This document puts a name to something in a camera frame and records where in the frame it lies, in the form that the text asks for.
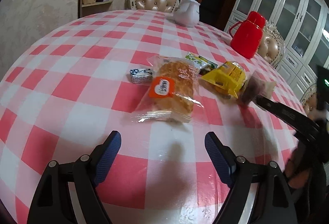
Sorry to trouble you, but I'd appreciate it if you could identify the yellow sandwich bread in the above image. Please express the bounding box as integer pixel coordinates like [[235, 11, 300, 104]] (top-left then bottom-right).
[[201, 61, 246, 99]]

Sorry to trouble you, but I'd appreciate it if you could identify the white glass-door cabinet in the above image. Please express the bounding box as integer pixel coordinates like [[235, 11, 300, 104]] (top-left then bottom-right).
[[224, 0, 328, 99]]

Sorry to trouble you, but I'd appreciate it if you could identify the beige tufted chair right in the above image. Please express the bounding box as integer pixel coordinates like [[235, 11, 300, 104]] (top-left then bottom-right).
[[301, 84, 317, 115]]

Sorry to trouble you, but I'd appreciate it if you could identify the dark green small snack packet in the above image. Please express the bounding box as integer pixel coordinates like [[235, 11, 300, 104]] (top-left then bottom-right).
[[199, 56, 218, 76]]

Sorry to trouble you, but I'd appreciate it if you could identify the sandwich cake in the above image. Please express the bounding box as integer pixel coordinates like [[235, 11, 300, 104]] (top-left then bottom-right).
[[132, 56, 206, 124]]

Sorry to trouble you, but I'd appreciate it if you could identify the white ceramic teapot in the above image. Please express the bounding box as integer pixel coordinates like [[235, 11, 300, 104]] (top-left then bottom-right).
[[173, 0, 200, 28]]

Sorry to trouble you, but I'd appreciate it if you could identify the pink purple snack bag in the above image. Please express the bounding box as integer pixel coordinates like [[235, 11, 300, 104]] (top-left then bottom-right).
[[237, 75, 277, 106]]

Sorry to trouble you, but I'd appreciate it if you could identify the small blue white candy block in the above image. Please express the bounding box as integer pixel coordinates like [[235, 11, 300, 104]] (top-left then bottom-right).
[[129, 68, 154, 83]]

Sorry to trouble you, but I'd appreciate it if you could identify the pink white checkered tablecloth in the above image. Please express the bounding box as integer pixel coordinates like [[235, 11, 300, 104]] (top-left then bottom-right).
[[1, 10, 302, 223]]

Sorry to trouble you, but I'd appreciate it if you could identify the red thermos jug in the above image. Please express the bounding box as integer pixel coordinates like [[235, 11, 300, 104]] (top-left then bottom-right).
[[229, 11, 266, 59]]

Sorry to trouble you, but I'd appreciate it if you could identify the beige tufted chair middle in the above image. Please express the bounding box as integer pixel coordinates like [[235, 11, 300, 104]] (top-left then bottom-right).
[[257, 20, 286, 68]]

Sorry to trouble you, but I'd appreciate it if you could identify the green white snack packet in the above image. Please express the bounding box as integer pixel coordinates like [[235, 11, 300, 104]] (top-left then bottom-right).
[[185, 52, 206, 70]]

